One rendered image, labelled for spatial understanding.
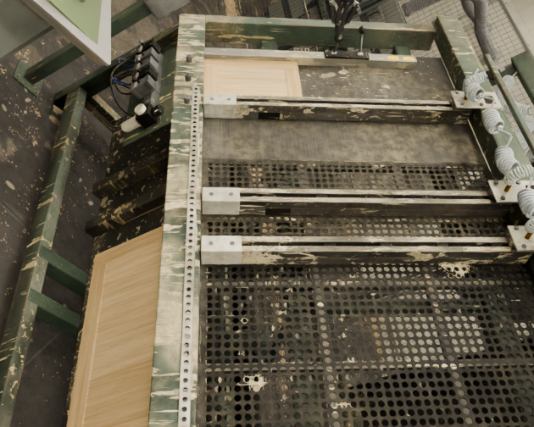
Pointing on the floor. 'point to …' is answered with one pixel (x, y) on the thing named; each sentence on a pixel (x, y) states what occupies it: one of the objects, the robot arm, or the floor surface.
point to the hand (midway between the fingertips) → (338, 30)
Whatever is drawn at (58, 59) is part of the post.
